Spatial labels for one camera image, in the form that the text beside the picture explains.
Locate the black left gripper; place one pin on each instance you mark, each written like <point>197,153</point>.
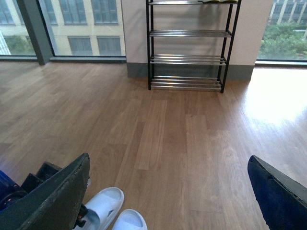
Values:
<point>10,192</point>

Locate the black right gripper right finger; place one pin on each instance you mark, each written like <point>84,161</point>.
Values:
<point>282,200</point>

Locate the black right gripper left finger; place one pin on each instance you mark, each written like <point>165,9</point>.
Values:
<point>54,205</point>

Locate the light blue slipper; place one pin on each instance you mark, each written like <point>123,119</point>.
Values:
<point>130,219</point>
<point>102,209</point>

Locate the black metal shoe rack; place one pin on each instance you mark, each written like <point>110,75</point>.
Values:
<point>189,43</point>

